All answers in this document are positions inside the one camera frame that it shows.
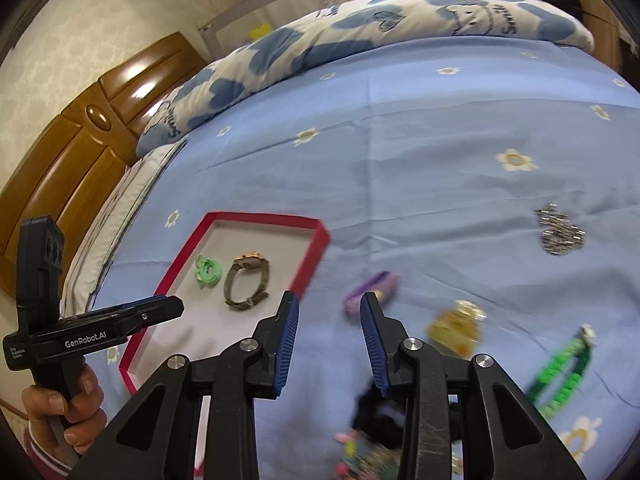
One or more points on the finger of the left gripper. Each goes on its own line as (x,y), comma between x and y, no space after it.
(152,308)
(135,319)

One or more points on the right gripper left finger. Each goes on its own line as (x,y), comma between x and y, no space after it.
(154,435)

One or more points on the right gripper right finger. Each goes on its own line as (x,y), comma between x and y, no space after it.
(503,436)

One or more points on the yellow hair claw clip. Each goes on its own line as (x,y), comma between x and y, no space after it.
(458,329)

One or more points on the black scrunchie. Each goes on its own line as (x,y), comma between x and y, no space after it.
(381,419)

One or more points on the wristwatch with olive strap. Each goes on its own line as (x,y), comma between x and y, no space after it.
(246,284)

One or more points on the left hand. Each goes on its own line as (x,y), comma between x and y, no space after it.
(83,413)

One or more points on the red shallow box lid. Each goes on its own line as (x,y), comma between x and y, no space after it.
(293,245)

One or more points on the wooden headboard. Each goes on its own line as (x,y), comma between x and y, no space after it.
(84,151)

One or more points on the light blue floral bedsheet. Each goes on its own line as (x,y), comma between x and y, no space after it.
(501,171)

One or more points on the wooden wardrobe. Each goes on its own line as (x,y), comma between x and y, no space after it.
(603,24)

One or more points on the blue heart pattern quilt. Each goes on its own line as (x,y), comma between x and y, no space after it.
(340,31)

